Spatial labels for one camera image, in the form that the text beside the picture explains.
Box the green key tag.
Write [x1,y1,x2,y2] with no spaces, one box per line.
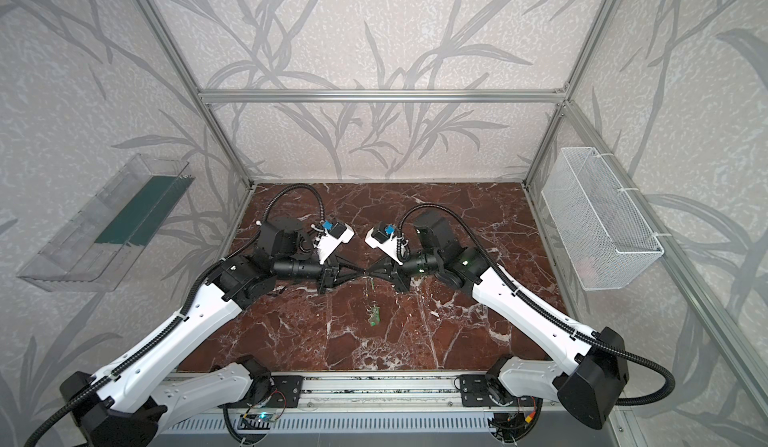
[367,305,381,327]

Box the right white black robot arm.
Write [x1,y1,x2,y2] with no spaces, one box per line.
[365,210,629,430]

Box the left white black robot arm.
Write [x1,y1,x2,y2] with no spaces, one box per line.
[60,218,360,446]

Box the green circuit board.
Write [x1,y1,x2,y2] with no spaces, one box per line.
[240,412,282,430]

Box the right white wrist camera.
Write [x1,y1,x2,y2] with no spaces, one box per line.
[365,222,406,265]

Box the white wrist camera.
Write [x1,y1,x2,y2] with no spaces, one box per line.
[314,220,354,265]
[365,222,406,265]

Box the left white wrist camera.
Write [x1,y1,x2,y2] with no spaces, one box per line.
[314,220,354,265]

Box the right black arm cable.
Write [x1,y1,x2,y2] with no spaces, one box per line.
[398,203,677,442]

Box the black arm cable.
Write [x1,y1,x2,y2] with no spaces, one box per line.
[398,203,677,442]
[23,182,326,447]

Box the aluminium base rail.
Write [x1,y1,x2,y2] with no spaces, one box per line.
[122,370,632,415]

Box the white wire mesh basket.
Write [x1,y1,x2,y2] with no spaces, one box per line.
[542,147,664,291]

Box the clear plastic wall bin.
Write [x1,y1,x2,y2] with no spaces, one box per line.
[17,154,195,293]

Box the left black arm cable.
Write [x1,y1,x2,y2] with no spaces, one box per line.
[23,182,326,447]

